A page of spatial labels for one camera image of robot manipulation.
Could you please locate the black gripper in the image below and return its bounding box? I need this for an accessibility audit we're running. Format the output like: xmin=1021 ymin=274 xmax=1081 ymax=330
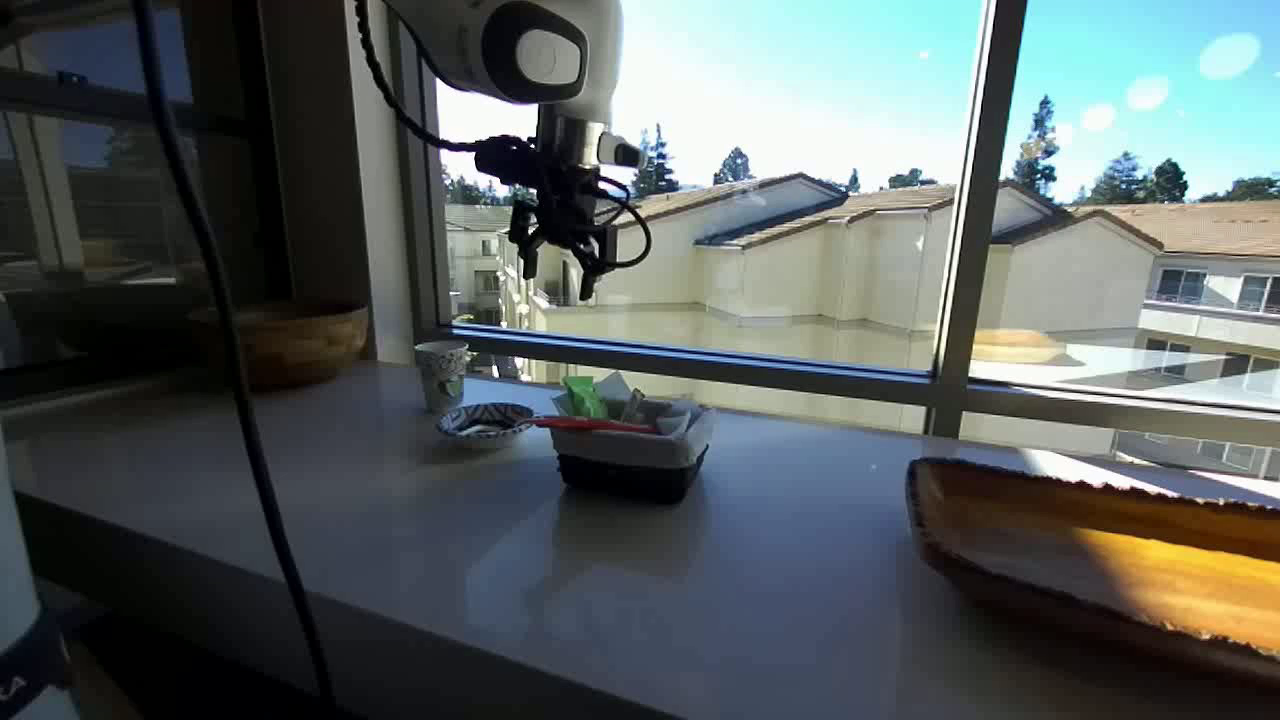
xmin=508 ymin=154 xmax=612 ymax=305

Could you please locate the white cloth basket liner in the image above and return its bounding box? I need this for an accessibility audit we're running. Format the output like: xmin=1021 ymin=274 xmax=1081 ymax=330
xmin=546 ymin=387 xmax=715 ymax=476

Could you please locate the dark wicker basket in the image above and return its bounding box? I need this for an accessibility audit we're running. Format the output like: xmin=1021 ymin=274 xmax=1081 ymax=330
xmin=551 ymin=442 xmax=711 ymax=509

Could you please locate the woven basket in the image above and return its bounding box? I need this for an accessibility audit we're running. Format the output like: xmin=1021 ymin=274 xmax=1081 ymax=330
xmin=234 ymin=298 xmax=378 ymax=397

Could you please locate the green nut snack packet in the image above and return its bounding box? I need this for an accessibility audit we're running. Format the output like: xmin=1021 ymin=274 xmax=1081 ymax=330
xmin=556 ymin=373 xmax=615 ymax=418

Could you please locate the white paper cup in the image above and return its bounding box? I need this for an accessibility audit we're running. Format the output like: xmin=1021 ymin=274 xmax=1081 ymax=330
xmin=414 ymin=337 xmax=476 ymax=418

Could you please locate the red Chomps beef stick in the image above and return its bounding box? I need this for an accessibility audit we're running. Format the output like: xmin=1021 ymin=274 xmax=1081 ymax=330
xmin=532 ymin=410 xmax=660 ymax=441

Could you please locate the long wooden tray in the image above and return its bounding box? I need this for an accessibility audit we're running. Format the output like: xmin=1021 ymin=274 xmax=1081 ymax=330
xmin=904 ymin=451 xmax=1280 ymax=689

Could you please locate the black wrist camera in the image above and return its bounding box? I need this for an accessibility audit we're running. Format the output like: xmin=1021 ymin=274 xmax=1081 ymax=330
xmin=471 ymin=131 xmax=549 ymax=191

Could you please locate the thin black hanging cable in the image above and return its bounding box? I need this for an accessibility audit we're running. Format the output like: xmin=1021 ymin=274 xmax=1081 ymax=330
xmin=129 ymin=0 xmax=345 ymax=720

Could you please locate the grey window frame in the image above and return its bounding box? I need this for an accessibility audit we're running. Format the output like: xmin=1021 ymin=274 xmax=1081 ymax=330
xmin=398 ymin=0 xmax=1280 ymax=451

